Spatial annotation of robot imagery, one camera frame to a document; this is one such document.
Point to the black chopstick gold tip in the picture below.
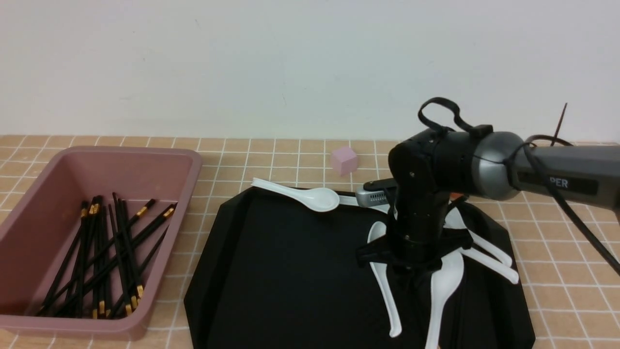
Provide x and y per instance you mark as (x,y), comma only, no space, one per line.
(96,291)
(135,276)
(119,246)

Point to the black octagonal tray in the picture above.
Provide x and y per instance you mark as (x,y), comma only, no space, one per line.
(276,275)

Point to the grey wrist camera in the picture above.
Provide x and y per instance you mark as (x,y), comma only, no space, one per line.
(376,193)

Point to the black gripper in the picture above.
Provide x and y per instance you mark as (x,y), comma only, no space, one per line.
(415,238)

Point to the black chopstick in bin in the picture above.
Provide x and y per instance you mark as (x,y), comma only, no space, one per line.
(120,307)

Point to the black chopstick gold band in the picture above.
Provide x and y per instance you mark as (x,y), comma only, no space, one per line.
(109,242)
(121,254)

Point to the pink cube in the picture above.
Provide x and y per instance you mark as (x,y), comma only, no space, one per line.
(344,161)

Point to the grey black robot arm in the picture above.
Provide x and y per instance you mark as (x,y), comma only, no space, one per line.
(433,164)

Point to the pink plastic bin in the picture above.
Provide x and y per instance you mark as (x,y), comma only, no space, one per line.
(37,233)

